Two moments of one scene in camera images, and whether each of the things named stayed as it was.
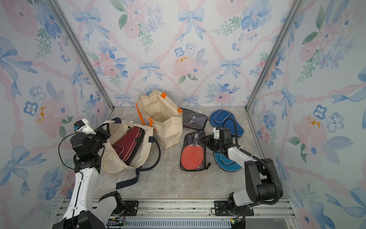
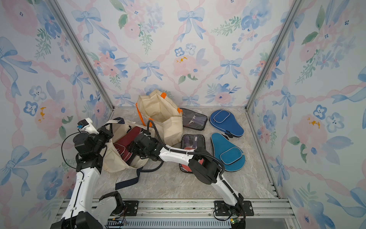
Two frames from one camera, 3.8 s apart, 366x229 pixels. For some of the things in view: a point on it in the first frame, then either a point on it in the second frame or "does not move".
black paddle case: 193,119 does not move
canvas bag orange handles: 163,115 does not move
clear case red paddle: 193,152 does not move
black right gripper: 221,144 → 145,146
